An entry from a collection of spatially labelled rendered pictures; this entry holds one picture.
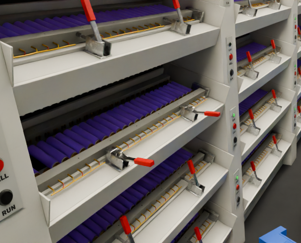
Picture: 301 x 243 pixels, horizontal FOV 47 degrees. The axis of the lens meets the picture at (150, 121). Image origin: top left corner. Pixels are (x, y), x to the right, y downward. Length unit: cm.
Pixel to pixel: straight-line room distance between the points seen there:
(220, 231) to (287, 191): 52
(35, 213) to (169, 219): 40
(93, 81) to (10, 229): 24
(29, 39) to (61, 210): 26
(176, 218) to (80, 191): 32
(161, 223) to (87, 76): 41
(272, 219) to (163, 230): 66
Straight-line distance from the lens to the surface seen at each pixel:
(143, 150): 68
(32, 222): 50
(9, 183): 46
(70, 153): 62
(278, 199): 150
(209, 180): 96
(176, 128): 77
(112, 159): 62
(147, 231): 78
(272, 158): 154
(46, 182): 55
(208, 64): 95
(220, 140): 100
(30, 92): 47
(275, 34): 161
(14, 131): 45
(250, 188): 132
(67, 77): 50
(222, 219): 113
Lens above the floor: 78
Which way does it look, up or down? 18 degrees down
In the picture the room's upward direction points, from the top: 8 degrees counter-clockwise
